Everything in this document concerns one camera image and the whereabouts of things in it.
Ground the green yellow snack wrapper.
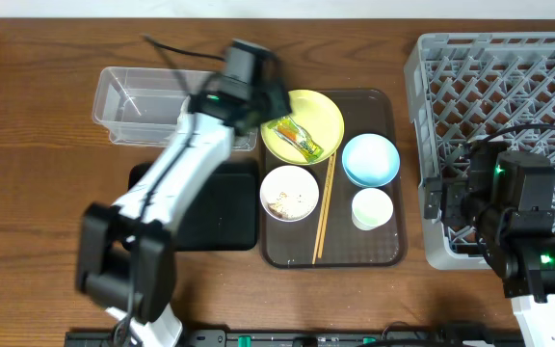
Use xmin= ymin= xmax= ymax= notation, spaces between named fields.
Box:
xmin=267 ymin=116 xmax=324 ymax=163

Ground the white green cup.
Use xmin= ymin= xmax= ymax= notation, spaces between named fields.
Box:
xmin=351 ymin=188 xmax=393 ymax=231

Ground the yellow plate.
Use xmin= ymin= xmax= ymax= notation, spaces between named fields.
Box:
xmin=260 ymin=90 xmax=345 ymax=166

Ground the light blue bowl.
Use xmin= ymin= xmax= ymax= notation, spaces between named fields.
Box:
xmin=342 ymin=133 xmax=401 ymax=188

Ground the white bowl with rice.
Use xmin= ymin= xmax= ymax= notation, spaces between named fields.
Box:
xmin=259 ymin=165 xmax=320 ymax=223

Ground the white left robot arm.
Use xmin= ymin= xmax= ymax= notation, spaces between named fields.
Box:
xmin=75 ymin=72 xmax=292 ymax=346

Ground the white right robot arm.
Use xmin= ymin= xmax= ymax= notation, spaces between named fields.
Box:
xmin=422 ymin=142 xmax=555 ymax=346

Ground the clear plastic waste bin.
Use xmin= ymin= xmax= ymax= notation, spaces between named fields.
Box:
xmin=92 ymin=66 xmax=259 ymax=151

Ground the black waste tray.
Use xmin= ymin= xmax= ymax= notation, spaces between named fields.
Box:
xmin=121 ymin=158 xmax=260 ymax=253

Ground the grey dishwasher rack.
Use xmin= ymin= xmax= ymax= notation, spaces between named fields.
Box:
xmin=402 ymin=32 xmax=555 ymax=272

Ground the brown serving tray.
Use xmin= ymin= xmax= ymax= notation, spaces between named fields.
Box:
xmin=260 ymin=89 xmax=408 ymax=269

